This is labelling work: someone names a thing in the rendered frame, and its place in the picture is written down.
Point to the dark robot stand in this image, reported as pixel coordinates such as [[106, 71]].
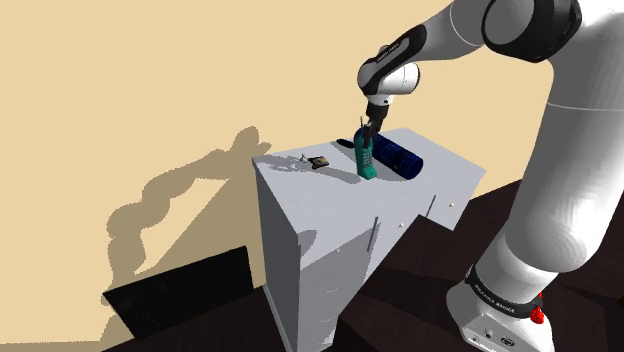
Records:
[[414, 297]]

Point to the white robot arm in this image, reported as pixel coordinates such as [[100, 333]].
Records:
[[565, 195]]

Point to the blue ribbed cylinder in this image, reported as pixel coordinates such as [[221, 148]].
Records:
[[397, 155]]

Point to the light grey chest of drawers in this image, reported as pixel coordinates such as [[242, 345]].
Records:
[[317, 200]]

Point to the small black flat remote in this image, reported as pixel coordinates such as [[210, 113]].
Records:
[[345, 143]]

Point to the small black yellow gadget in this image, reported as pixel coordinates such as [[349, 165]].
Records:
[[319, 162]]

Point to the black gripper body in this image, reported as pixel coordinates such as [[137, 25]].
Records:
[[376, 116]]

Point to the black flat panel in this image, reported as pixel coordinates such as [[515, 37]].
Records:
[[180, 292]]

